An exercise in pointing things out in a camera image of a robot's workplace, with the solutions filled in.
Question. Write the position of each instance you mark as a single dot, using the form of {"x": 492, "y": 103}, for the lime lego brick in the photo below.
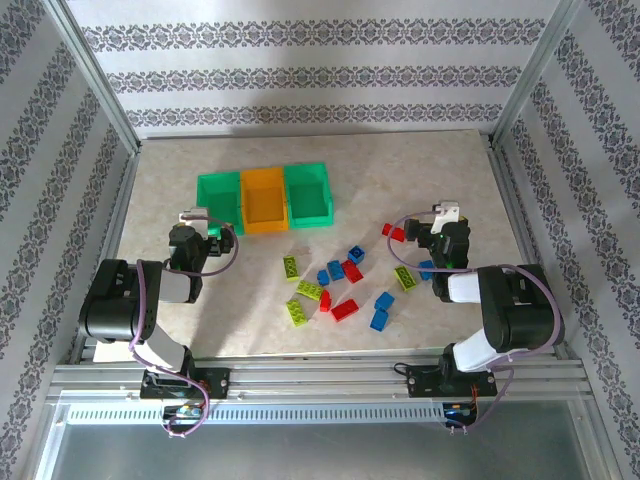
{"x": 309, "y": 290}
{"x": 296, "y": 312}
{"x": 290, "y": 266}
{"x": 405, "y": 278}

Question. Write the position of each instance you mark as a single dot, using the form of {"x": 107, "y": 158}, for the aluminium frame post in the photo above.
{"x": 534, "y": 75}
{"x": 95, "y": 75}

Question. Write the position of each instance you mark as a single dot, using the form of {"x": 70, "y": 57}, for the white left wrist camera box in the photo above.
{"x": 192, "y": 214}

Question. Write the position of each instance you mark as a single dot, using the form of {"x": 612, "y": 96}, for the grey metal sheet panel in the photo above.
{"x": 320, "y": 450}

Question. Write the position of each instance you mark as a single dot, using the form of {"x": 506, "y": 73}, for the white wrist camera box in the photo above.
{"x": 446, "y": 210}
{"x": 192, "y": 214}

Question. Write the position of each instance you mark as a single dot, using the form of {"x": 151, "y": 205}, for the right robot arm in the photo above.
{"x": 515, "y": 310}

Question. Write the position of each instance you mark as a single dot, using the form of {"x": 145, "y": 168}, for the green plastic bin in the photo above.
{"x": 220, "y": 195}
{"x": 307, "y": 197}

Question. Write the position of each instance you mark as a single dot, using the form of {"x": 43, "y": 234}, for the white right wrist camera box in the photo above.
{"x": 446, "y": 210}

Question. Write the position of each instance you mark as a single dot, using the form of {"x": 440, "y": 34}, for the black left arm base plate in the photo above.
{"x": 220, "y": 382}

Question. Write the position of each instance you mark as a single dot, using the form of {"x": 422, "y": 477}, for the small blue lego brick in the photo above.
{"x": 323, "y": 276}

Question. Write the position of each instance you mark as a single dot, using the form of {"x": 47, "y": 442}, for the aluminium mounting rail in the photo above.
{"x": 310, "y": 375}

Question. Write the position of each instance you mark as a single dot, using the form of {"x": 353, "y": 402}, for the red lego brick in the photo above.
{"x": 393, "y": 233}
{"x": 345, "y": 309}
{"x": 325, "y": 301}
{"x": 351, "y": 271}

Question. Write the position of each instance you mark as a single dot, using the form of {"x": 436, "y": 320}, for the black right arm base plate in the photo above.
{"x": 420, "y": 382}

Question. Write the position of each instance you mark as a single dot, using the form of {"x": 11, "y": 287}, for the small circuit board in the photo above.
{"x": 457, "y": 411}
{"x": 185, "y": 412}

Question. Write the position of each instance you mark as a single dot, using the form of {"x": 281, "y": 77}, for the aluminium side rail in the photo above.
{"x": 515, "y": 200}
{"x": 122, "y": 200}

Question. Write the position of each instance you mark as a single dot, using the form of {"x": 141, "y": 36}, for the orange plastic bin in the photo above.
{"x": 264, "y": 200}

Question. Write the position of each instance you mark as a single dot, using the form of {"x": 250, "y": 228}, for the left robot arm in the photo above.
{"x": 115, "y": 300}

